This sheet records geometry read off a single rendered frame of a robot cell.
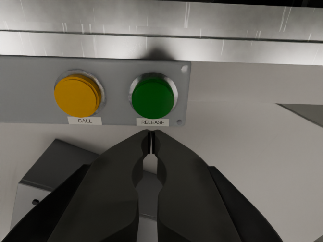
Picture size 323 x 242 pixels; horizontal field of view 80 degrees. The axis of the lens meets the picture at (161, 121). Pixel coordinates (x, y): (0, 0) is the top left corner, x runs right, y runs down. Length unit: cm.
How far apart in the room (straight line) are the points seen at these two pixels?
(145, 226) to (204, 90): 22
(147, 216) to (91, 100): 20
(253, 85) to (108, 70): 22
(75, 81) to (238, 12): 15
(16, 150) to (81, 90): 26
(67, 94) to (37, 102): 4
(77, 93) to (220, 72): 20
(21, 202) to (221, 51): 31
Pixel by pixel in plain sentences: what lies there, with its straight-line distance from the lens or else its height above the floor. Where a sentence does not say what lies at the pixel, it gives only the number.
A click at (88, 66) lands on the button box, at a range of 19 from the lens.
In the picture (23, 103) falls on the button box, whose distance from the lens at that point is 23.
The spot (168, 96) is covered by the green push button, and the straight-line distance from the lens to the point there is 18.
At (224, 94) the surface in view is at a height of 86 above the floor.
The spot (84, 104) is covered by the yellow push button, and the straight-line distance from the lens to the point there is 19.
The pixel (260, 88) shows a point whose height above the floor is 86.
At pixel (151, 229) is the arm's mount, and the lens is 34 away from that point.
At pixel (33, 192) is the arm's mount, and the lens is 31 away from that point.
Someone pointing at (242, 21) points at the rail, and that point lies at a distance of 19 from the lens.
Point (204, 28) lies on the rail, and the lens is 18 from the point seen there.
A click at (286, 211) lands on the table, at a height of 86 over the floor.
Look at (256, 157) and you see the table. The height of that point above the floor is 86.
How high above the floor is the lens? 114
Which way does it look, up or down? 62 degrees down
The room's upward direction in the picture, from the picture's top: 177 degrees clockwise
